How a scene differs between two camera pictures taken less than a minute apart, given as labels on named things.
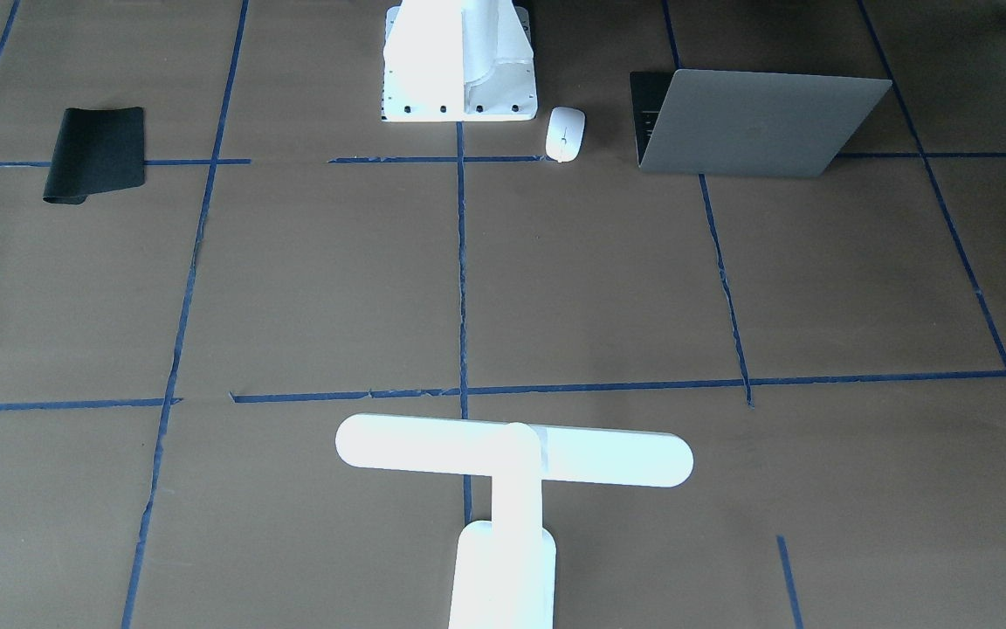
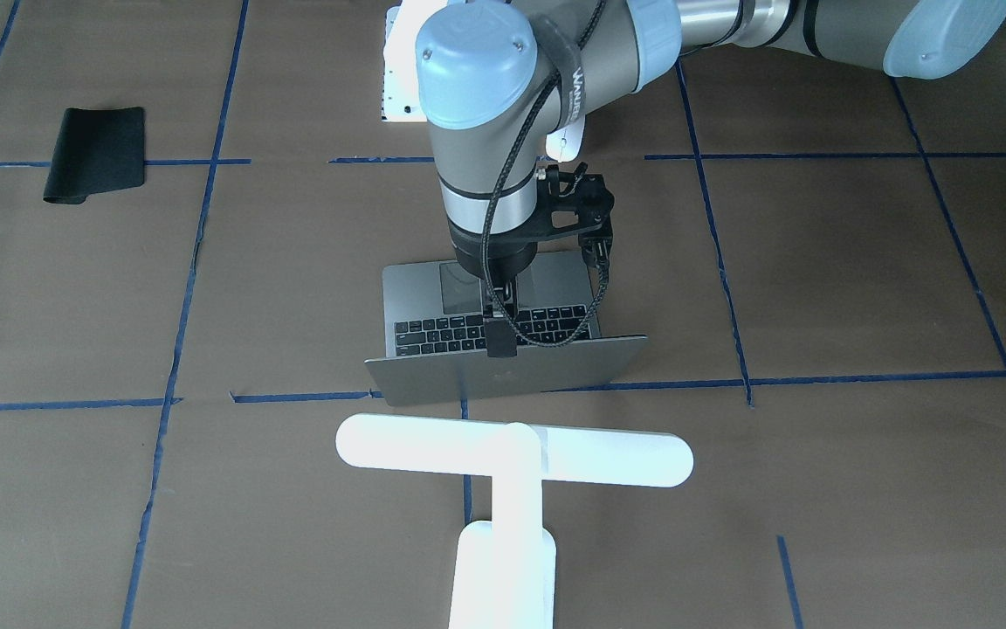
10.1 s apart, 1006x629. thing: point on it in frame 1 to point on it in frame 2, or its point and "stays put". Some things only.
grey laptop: x=739 y=123 to x=433 y=344
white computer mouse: x=564 y=134 stays put
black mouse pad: x=94 y=150 stays put
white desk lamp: x=504 y=574 stays put
